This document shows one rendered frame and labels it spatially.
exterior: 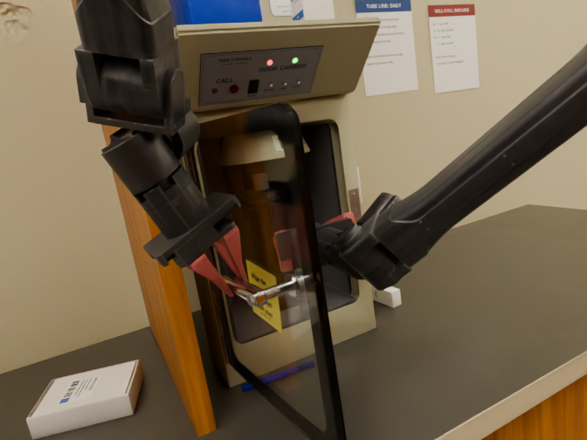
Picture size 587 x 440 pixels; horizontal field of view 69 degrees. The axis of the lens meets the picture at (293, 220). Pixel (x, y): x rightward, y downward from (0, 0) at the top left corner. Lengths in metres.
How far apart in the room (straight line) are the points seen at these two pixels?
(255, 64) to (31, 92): 0.60
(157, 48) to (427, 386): 0.61
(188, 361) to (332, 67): 0.50
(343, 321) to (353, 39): 0.51
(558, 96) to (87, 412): 0.78
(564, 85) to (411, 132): 1.06
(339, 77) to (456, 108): 0.92
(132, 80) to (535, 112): 0.36
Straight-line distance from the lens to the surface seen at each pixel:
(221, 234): 0.45
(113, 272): 1.15
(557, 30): 2.09
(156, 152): 0.43
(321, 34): 0.69
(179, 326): 0.64
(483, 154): 0.47
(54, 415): 0.85
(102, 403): 0.83
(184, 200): 0.44
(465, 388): 0.75
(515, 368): 0.80
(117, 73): 0.41
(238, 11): 0.64
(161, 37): 0.39
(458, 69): 1.65
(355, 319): 0.89
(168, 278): 0.62
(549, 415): 0.90
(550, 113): 0.46
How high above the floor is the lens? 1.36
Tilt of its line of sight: 12 degrees down
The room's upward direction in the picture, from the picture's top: 9 degrees counter-clockwise
